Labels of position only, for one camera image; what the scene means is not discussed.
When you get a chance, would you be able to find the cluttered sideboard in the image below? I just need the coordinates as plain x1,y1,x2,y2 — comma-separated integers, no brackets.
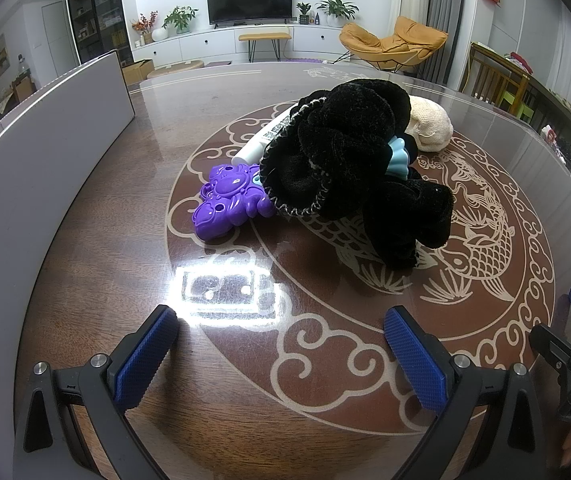
513,50,571,226

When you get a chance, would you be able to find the cardboard box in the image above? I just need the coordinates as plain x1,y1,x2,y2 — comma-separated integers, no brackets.
122,59,155,86

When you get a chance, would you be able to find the black fuzzy scarf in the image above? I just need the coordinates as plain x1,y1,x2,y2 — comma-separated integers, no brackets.
260,79,455,270

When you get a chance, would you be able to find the large leafy potted plant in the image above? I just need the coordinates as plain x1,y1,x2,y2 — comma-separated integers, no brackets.
315,0,359,28

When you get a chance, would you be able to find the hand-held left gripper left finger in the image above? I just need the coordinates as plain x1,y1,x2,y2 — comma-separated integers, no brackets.
13,304,181,480

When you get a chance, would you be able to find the black television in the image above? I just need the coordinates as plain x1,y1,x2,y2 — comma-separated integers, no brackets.
206,0,295,28

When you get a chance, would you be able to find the white television cabinet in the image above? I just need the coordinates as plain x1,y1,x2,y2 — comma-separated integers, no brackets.
130,24,352,63

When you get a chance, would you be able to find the grey curtain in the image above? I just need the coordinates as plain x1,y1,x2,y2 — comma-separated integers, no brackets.
424,0,467,86

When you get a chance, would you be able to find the light blue plastic toy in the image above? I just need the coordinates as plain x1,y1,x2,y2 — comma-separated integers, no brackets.
385,136,412,181

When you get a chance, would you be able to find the dark glass display cabinet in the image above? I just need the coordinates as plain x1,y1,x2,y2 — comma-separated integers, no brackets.
64,0,132,68

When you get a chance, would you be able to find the cream knitted hat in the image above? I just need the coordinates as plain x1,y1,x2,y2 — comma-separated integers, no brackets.
405,96,454,154

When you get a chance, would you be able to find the brown patterned desktop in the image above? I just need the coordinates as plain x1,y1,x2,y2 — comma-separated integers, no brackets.
13,60,571,480

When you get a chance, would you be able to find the purple plastic toy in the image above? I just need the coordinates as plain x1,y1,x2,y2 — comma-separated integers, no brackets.
190,162,276,242

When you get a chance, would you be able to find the white partition board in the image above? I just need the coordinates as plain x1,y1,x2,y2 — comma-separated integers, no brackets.
0,50,136,461

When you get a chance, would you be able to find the yellow lounge chair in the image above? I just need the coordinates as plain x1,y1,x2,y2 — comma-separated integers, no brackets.
339,16,449,73

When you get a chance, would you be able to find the wooden chair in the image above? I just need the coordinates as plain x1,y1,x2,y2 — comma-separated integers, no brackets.
464,42,533,113

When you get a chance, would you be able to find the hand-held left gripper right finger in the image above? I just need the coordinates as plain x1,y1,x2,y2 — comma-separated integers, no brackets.
383,305,561,480

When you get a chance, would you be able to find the white tube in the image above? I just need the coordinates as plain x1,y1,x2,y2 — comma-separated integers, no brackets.
230,110,300,166

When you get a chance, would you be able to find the red flower arrangement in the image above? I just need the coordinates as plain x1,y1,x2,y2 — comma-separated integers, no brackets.
132,10,159,45

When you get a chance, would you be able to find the green potted plant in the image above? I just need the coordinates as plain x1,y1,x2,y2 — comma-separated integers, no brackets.
162,6,199,36

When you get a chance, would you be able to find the wooden bench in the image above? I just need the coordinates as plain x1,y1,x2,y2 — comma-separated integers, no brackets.
238,32,292,63

